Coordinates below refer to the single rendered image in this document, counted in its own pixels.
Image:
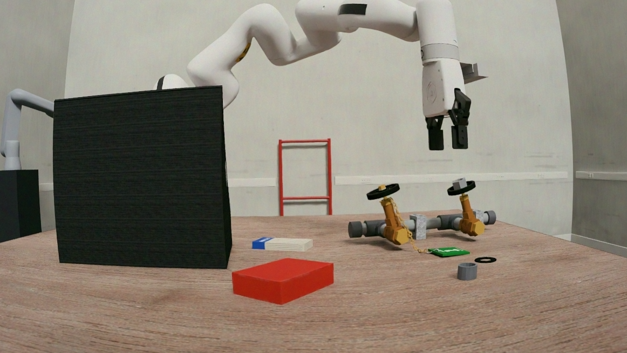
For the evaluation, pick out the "green tag with gold chain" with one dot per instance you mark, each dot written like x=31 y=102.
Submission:
x=439 y=251

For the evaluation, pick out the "red rectangular block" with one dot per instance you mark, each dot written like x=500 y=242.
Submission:
x=283 y=280

